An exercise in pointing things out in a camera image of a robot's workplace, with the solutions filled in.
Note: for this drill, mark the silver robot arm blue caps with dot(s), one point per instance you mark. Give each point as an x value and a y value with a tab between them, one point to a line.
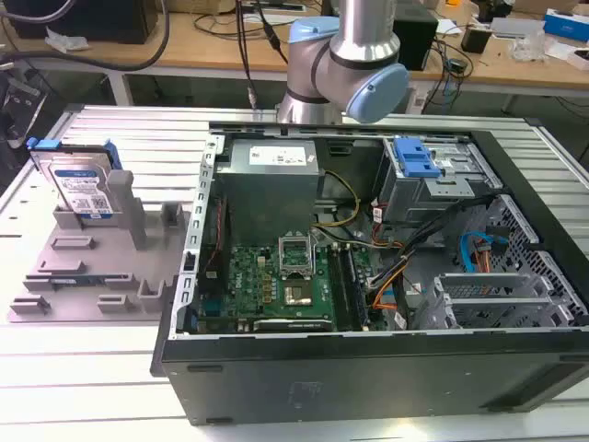
354	55

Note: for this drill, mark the disk bay with blue latch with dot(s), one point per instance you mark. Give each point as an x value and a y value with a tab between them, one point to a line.
428	179

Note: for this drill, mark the hard disk in blue carrier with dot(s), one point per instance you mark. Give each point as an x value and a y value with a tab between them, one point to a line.
78	182

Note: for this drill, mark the grey power supply unit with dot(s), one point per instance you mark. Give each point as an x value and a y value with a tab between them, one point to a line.
269	179

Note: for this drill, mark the green Dell motherboard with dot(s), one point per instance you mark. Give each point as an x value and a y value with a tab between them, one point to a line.
285	285

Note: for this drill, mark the silver CPU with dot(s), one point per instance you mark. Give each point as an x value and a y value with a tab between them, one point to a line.
297	294

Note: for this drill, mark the RAM stick in slot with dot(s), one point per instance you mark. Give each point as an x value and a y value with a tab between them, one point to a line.
353	290

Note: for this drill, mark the black open PC case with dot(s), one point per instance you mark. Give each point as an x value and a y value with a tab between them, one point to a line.
368	359

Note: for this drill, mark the wooden desk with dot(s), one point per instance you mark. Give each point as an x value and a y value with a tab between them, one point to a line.
257	50

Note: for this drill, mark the grey parts rack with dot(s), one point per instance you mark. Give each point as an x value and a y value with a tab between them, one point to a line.
99	258

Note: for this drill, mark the black box on desk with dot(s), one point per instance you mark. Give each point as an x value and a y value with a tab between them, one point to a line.
414	34

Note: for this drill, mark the RAM stick on rack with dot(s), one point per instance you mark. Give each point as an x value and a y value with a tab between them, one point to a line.
76	279

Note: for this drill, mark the small black box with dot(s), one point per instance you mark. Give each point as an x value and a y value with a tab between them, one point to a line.
476	38

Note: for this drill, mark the blue white carton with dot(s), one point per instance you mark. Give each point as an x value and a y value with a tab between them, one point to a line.
567	24

